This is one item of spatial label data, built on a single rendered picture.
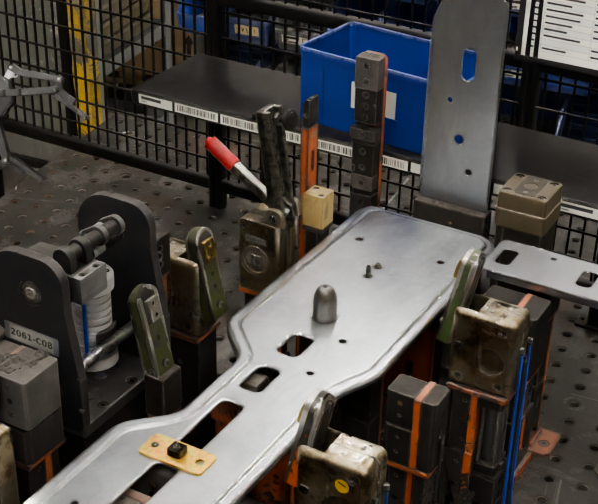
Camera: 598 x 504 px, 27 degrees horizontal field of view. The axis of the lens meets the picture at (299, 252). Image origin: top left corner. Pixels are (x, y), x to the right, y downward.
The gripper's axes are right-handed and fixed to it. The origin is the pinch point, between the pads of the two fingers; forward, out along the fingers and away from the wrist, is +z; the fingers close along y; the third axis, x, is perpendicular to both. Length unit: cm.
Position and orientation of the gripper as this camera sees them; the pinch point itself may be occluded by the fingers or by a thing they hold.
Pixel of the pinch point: (60, 146)
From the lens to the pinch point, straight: 227.9
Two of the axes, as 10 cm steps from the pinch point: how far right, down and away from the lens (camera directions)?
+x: 0.1, -0.8, 10.0
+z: 8.1, 5.9, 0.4
